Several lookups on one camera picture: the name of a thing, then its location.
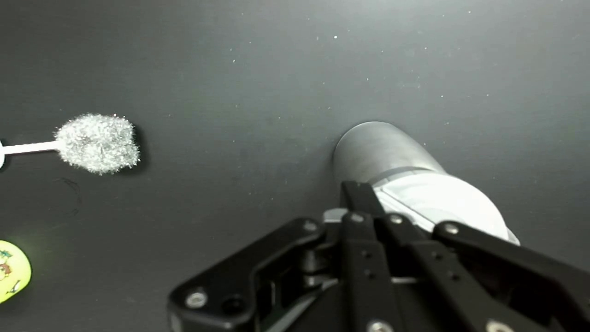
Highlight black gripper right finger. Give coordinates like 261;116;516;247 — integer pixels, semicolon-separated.
366;183;590;332

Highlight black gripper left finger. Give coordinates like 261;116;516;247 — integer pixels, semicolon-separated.
166;181;402;332

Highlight tall silver metal cup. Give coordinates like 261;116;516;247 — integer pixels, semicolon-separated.
330;120;521;247

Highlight yellow-green printed mug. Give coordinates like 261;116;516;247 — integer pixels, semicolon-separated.
0;238;35;306

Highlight grey brush with white handle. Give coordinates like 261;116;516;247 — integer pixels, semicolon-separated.
0;112;142;177

